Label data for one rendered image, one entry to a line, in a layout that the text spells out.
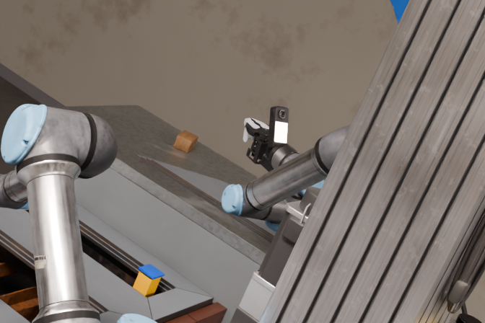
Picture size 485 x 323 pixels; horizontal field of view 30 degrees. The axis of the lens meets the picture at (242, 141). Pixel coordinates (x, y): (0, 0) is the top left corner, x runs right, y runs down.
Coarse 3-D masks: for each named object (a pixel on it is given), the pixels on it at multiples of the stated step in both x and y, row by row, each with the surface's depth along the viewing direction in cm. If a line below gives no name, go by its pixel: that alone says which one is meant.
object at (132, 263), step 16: (80, 224) 294; (0, 240) 265; (96, 240) 290; (16, 256) 262; (32, 256) 260; (112, 256) 287; (128, 256) 285; (160, 288) 278; (96, 304) 250; (208, 304) 280; (160, 320) 256
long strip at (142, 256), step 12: (84, 216) 298; (96, 216) 302; (96, 228) 294; (108, 228) 298; (108, 240) 289; (120, 240) 292; (132, 252) 288; (144, 252) 291; (144, 264) 283; (156, 264) 287; (168, 276) 282; (180, 276) 286; (180, 288) 278; (192, 288) 281
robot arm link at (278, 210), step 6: (288, 198) 225; (294, 198) 224; (300, 198) 225; (276, 204) 223; (282, 204) 224; (276, 210) 223; (282, 210) 224; (270, 216) 223; (276, 216) 224; (282, 216) 225; (270, 222) 227; (276, 222) 226; (270, 228) 228; (276, 228) 227
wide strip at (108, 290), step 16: (0, 208) 279; (0, 224) 269; (16, 224) 273; (16, 240) 264; (96, 272) 266; (96, 288) 256; (112, 288) 260; (128, 288) 264; (112, 304) 252; (128, 304) 255; (144, 304) 259
